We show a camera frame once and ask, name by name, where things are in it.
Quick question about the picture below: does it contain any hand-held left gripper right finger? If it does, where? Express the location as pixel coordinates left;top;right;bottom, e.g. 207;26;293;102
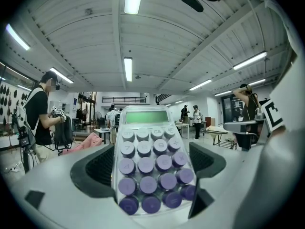
133;142;262;229

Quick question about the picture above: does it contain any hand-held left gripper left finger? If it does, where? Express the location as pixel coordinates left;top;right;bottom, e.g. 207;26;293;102
9;143;134;229

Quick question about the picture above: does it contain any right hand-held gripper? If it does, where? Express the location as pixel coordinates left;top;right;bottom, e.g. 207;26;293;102
224;98;286;134

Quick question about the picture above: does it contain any purple-keyed calculator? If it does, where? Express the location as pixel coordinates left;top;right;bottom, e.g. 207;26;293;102
111;104;199;217

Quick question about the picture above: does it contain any person's right forearm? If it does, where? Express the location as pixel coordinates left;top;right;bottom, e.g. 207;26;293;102
268;125;287;139

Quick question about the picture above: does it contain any cloth-covered table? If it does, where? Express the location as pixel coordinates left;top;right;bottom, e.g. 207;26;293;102
204;125;237;150

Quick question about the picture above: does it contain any pink cloth on chair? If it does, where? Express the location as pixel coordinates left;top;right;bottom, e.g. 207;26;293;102
61;132;104;156

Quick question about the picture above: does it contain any black standing fan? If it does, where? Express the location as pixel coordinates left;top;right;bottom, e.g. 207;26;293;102
92;111;103;129

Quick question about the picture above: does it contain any person's white shirt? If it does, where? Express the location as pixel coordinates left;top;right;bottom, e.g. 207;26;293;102
234;0;305;229

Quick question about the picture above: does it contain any black mezzanine railing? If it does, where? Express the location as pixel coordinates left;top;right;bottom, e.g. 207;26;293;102
102;96;147;104

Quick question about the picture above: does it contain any row of black wall ornaments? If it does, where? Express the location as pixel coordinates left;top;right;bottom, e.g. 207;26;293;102
0;83;31;117

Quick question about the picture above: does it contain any black head-mounted camera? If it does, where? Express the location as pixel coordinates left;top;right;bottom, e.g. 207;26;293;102
178;0;205;13

